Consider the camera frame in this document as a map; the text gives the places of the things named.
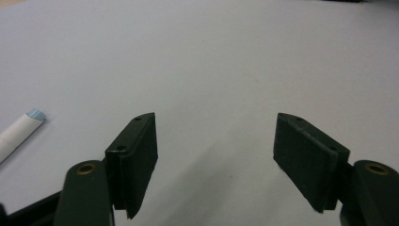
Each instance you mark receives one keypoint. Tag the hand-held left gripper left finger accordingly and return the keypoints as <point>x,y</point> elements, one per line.
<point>135,163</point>

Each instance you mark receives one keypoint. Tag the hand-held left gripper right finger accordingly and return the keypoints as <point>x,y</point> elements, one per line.
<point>309,160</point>

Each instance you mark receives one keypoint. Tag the short white marker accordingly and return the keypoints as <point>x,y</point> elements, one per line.
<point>19,132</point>

